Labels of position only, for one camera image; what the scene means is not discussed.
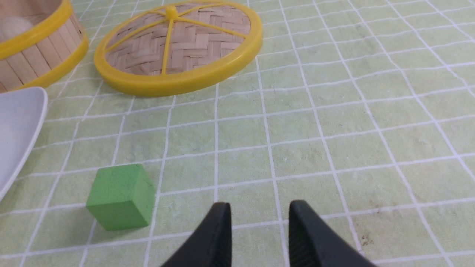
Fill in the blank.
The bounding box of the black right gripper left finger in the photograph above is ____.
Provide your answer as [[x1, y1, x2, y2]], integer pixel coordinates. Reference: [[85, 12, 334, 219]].
[[162, 202, 232, 267]]

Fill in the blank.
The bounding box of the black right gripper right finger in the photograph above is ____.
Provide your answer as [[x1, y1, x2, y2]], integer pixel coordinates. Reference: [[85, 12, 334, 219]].
[[289, 200, 375, 267]]

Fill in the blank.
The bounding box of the white steamed bun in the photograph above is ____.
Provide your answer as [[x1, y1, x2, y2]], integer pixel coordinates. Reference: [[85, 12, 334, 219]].
[[0, 16, 34, 42]]

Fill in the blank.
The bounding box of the white square plate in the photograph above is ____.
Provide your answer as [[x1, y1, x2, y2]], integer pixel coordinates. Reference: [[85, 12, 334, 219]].
[[0, 87, 49, 199]]

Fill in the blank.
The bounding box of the green wooden cube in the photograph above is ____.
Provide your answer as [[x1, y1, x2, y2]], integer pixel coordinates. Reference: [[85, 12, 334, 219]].
[[85, 164, 156, 231]]

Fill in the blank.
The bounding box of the yellow rimmed bamboo steamer lid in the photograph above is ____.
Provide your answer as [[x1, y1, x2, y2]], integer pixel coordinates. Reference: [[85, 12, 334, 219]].
[[94, 0, 263, 98]]

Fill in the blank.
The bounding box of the yellow rimmed bamboo steamer basket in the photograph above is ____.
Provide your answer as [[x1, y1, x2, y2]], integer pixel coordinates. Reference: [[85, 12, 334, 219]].
[[0, 0, 89, 93]]

